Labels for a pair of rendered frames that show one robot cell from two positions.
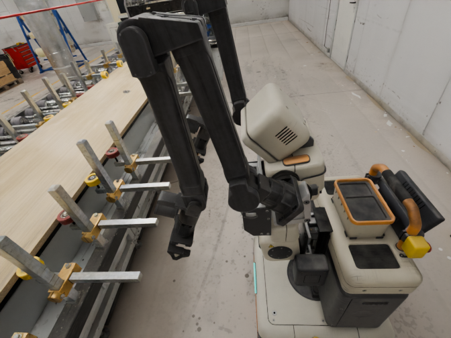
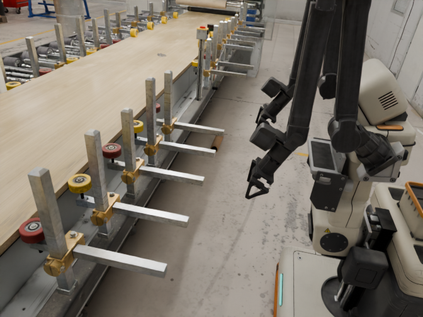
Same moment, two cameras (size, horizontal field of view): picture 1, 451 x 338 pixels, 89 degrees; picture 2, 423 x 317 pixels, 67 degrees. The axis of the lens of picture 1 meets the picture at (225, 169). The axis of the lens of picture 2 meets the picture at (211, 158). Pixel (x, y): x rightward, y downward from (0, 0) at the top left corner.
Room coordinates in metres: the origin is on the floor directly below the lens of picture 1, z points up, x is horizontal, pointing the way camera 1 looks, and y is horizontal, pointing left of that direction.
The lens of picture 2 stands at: (-0.42, 0.32, 1.63)
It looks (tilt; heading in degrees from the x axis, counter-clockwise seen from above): 32 degrees down; 1
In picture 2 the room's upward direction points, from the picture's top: 5 degrees clockwise
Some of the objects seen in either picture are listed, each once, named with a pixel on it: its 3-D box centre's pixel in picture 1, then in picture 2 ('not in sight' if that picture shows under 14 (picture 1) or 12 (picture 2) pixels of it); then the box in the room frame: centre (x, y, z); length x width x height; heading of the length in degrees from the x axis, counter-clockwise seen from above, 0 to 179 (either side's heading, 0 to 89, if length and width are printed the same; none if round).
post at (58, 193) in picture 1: (84, 223); (130, 161); (0.71, 0.67, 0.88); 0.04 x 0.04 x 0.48; 81
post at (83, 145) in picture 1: (104, 178); (151, 126); (0.95, 0.63, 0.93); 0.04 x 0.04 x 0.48; 81
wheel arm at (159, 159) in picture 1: (146, 161); (186, 127); (1.23, 0.50, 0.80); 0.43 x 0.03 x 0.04; 81
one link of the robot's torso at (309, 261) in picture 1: (288, 247); (340, 244); (0.54, -0.23, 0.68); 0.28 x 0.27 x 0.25; 171
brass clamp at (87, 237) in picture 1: (93, 227); (133, 170); (0.73, 0.67, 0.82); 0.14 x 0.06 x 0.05; 171
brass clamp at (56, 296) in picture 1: (64, 282); (106, 209); (0.48, 0.71, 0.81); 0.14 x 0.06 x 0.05; 171
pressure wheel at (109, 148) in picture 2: (72, 220); (112, 157); (0.76, 0.77, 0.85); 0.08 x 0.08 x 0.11
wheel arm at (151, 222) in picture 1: (113, 224); (155, 173); (0.73, 0.57, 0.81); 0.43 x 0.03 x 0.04; 81
